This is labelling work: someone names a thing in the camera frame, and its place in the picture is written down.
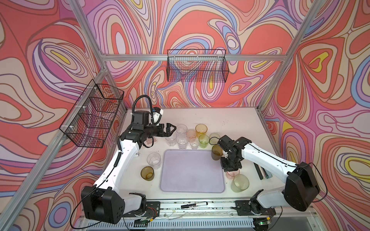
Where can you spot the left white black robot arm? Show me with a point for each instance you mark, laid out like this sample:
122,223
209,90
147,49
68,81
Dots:
102,202

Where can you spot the black wire basket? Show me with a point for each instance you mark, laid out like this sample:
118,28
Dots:
92,116
197,65

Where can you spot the clear cup back left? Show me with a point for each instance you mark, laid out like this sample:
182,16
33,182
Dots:
171,141

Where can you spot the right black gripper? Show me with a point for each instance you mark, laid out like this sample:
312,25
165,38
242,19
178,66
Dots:
226,168

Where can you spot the clear cup back centre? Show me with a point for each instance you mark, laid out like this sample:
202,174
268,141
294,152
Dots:
181,130

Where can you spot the black wire basket left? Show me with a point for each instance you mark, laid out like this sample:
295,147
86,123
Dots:
92,116

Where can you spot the peach transparent cup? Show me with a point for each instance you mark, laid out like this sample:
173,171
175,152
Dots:
191,134

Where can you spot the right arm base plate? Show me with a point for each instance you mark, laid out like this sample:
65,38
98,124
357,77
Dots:
248,208

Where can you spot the clear cup near tray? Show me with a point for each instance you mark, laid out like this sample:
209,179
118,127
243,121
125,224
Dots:
154,160

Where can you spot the clear cup front centre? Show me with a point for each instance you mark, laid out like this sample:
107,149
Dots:
182,142

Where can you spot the black white marker pen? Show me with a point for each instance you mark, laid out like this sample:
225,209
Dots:
194,205

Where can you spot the bright green cup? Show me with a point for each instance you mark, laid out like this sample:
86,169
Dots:
203,141

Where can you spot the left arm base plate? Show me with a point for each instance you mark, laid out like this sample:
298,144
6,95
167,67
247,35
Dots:
151,210

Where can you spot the yellow transparent cup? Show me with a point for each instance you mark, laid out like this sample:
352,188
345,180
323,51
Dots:
201,129

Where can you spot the black wire basket back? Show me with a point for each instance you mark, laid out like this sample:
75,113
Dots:
197,65

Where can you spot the small clear cup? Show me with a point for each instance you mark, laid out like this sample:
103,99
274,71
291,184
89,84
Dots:
194,143

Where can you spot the pale green frosted large cup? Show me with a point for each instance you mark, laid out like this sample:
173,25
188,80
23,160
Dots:
240,183

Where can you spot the lavender plastic tray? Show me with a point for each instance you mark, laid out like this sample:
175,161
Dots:
192,171

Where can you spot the dark amber cup left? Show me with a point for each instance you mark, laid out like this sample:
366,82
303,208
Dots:
147,173

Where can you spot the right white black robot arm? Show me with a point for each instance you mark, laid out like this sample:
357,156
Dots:
300,187

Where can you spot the pink patterned card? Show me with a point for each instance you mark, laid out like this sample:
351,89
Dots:
150,141

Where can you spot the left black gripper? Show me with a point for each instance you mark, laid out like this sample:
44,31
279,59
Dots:
166,134

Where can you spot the stapler black cream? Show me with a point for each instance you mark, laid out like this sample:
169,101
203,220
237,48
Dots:
262,173

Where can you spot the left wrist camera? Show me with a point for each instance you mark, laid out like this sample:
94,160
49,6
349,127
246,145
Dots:
152,116

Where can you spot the pink transparent cup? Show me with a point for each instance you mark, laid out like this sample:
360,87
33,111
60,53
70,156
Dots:
232,174

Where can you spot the dark olive textured cup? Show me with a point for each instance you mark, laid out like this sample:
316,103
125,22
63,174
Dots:
217,152

